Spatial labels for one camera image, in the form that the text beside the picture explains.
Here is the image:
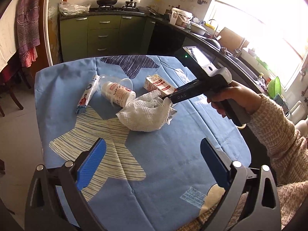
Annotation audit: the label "black pan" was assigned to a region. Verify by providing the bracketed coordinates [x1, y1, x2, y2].
[204, 37, 221, 50]

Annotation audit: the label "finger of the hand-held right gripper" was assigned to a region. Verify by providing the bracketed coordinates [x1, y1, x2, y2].
[161, 95, 174, 107]

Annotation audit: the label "checked purple apron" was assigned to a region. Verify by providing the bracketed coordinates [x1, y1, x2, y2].
[16, 0, 41, 68]

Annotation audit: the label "dark green side cabinets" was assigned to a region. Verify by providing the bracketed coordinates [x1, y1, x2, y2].
[147, 20, 217, 60]

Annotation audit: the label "blue printed tablecloth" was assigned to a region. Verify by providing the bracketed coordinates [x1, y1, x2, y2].
[34, 55, 252, 231]

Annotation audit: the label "clear plastic cup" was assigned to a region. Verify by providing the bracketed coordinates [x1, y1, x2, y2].
[96, 74, 134, 101]

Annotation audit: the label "black wok with lid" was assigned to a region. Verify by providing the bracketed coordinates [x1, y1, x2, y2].
[97, 0, 119, 7]

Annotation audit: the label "white hanging cloth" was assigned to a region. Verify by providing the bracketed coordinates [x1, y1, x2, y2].
[0, 0, 20, 71]

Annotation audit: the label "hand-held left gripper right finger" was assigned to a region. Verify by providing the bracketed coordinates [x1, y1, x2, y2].
[200, 138, 282, 231]

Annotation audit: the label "dark wooden chair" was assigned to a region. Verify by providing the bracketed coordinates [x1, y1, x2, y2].
[0, 60, 24, 117]

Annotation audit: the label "white plastic bucket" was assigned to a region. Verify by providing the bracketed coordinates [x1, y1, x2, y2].
[170, 8, 193, 28]

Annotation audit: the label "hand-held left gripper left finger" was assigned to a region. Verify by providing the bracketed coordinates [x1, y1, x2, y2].
[24, 138, 107, 231]

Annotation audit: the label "person's right forearm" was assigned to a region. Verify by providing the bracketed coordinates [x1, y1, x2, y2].
[247, 93, 308, 186]

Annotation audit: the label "crumpled clear plastic bag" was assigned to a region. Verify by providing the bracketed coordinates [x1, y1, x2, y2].
[58, 1, 92, 16]

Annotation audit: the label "wooden cutting board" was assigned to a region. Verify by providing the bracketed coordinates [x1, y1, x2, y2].
[218, 27, 246, 53]

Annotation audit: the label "green plastic colander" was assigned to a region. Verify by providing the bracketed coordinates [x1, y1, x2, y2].
[268, 76, 282, 97]

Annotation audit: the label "white enamel casserole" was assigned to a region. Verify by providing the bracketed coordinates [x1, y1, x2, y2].
[190, 22, 208, 36]

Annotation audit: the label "small white red carton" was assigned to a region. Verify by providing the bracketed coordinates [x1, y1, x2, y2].
[144, 74, 178, 104]

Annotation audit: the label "green lower drawer cabinet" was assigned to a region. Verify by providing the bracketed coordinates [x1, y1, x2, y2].
[59, 13, 156, 63]

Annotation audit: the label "white red-print bottle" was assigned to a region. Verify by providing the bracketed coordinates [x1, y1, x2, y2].
[100, 82, 136, 108]

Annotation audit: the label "white paper towel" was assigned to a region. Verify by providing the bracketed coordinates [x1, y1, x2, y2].
[115, 89, 178, 132]

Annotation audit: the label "white blue toothpaste tube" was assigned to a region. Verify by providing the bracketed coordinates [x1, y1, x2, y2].
[75, 74, 100, 115]

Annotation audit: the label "person's right hand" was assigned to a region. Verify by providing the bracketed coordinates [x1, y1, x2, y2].
[207, 80, 262, 119]

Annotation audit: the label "black gas stove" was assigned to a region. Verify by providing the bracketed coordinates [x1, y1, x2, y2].
[89, 5, 145, 13]

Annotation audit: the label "bright kitchen window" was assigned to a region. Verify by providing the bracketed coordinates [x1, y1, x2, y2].
[212, 0, 308, 87]

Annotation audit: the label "black kitchen countertop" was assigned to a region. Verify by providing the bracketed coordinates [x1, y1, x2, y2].
[144, 12, 289, 116]

